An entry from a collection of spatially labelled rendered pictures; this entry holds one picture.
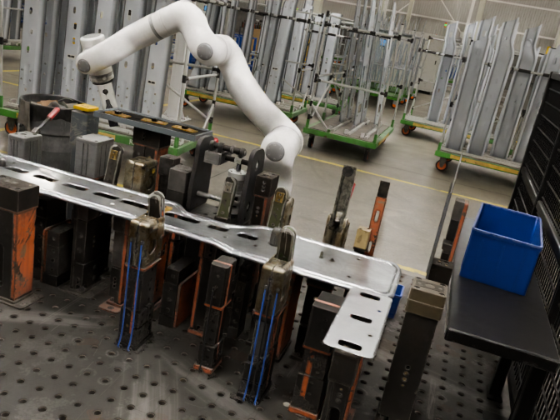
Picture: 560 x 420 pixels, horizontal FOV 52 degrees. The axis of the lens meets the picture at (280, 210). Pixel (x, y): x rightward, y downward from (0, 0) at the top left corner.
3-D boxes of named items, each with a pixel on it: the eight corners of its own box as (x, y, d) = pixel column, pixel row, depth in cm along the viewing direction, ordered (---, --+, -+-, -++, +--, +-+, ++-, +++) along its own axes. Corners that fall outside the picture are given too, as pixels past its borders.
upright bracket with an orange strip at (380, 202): (341, 342, 170) (379, 180, 154) (342, 340, 171) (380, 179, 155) (350, 345, 169) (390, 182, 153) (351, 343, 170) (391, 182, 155)
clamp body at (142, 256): (105, 346, 147) (117, 219, 137) (131, 325, 158) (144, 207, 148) (137, 357, 145) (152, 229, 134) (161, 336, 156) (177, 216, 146)
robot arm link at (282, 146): (293, 192, 211) (307, 128, 203) (282, 207, 194) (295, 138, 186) (262, 184, 213) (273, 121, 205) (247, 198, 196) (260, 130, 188)
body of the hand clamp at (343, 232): (302, 332, 171) (325, 222, 160) (307, 322, 177) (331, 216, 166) (321, 339, 169) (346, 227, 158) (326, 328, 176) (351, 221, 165)
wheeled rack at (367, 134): (372, 164, 751) (405, 24, 697) (298, 147, 775) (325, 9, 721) (390, 143, 927) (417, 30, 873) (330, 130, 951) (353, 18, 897)
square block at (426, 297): (372, 423, 137) (410, 287, 126) (377, 404, 144) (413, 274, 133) (407, 435, 135) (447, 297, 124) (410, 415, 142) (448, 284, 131)
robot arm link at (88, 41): (106, 76, 205) (116, 67, 212) (97, 38, 198) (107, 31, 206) (83, 77, 206) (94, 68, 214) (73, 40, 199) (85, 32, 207)
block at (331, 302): (281, 411, 135) (303, 304, 126) (294, 386, 145) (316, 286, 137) (320, 425, 133) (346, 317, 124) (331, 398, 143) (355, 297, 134)
